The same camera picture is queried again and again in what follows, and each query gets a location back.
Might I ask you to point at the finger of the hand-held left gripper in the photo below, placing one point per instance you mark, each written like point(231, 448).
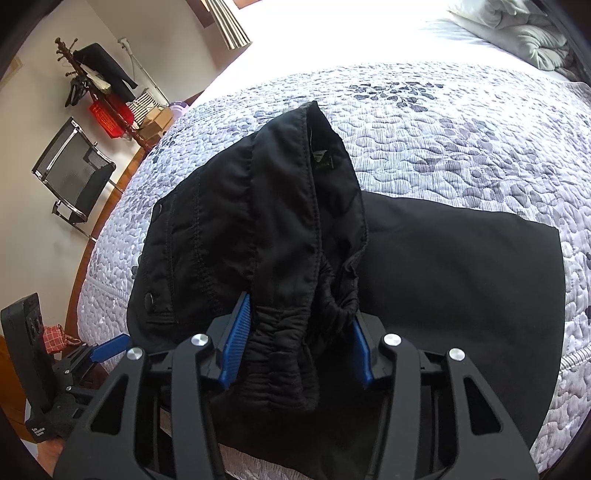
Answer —
point(111, 348)

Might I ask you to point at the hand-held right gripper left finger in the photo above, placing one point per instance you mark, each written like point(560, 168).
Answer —
point(235, 344)

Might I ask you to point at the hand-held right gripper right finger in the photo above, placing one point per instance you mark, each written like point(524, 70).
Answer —
point(363, 357)

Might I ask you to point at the black pants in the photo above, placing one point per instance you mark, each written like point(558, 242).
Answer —
point(438, 286)

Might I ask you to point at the red plaid bag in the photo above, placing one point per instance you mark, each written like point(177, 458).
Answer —
point(57, 339)

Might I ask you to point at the black mesh folding chair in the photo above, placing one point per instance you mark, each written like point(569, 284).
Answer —
point(76, 170)

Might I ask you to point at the cardboard box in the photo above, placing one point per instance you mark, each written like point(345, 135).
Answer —
point(157, 124)

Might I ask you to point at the purple plastic basin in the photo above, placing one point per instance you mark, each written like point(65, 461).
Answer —
point(179, 107)

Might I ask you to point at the black white striped bag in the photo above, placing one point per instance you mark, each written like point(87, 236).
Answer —
point(141, 106)

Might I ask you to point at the bed with grey floral quilt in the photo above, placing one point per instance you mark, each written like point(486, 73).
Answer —
point(461, 129)

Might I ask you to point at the wooden coat rack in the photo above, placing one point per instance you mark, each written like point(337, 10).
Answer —
point(99, 99)

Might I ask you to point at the black clothes hangers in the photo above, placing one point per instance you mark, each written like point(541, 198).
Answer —
point(76, 90)

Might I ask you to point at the black garment on coat rack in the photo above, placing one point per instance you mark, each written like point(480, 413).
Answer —
point(106, 64)

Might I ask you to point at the striped beige curtain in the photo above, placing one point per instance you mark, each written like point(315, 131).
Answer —
point(228, 23)

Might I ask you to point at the grey green folded blanket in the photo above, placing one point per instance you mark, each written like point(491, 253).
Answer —
point(521, 32)

